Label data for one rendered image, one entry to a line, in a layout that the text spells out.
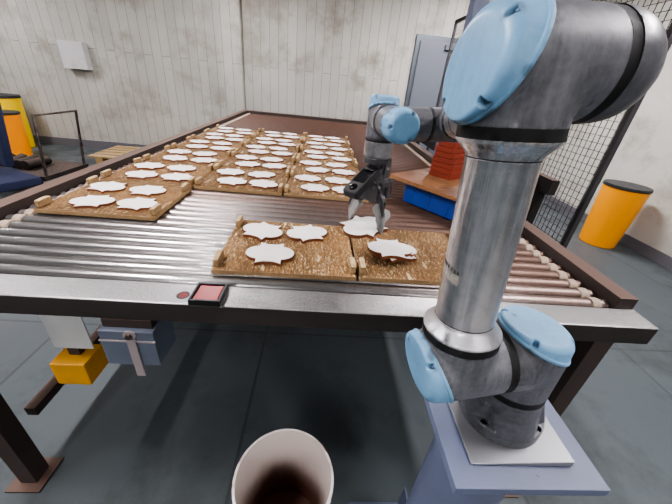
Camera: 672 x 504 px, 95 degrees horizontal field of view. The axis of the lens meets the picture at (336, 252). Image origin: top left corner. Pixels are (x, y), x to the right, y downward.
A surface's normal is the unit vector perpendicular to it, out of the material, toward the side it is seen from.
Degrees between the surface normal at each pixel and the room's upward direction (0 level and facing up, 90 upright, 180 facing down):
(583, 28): 60
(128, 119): 90
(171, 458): 0
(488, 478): 0
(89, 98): 90
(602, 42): 71
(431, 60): 90
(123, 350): 90
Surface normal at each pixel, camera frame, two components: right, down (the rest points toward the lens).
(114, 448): 0.09, -0.87
